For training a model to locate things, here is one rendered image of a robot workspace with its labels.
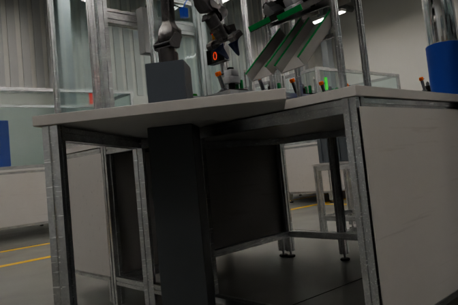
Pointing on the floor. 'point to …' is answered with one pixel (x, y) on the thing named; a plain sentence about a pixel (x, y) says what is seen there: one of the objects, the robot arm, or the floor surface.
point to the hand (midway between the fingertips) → (230, 50)
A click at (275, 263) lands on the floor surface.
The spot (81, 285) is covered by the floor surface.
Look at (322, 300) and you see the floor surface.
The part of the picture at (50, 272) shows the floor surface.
